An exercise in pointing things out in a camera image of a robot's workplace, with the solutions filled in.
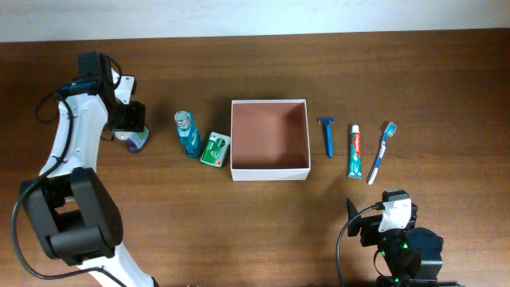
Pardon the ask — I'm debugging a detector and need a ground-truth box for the toothpaste tube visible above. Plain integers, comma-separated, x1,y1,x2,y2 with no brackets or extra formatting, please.
348,124,363,179

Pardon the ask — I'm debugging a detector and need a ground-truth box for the teal mouthwash bottle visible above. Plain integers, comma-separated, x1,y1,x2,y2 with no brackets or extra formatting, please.
175,111,202,158

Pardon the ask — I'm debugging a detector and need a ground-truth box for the blue white toothbrush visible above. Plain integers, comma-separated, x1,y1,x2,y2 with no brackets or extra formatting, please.
367,122,398,185

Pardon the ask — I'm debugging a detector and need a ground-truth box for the green soap bar box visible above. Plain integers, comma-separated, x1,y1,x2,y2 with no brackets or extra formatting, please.
200,132,231,168

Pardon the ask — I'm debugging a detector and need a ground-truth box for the blue disposable razor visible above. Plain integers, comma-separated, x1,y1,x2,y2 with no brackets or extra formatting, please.
318,117,335,158

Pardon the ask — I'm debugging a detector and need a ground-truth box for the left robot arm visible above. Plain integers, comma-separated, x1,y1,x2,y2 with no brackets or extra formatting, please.
11,52,157,286

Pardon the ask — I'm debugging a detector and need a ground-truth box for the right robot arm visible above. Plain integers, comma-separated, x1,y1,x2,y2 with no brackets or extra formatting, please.
343,190,444,287

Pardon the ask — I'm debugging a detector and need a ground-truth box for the white cardboard box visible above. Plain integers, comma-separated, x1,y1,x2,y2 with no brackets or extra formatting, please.
229,100,311,181

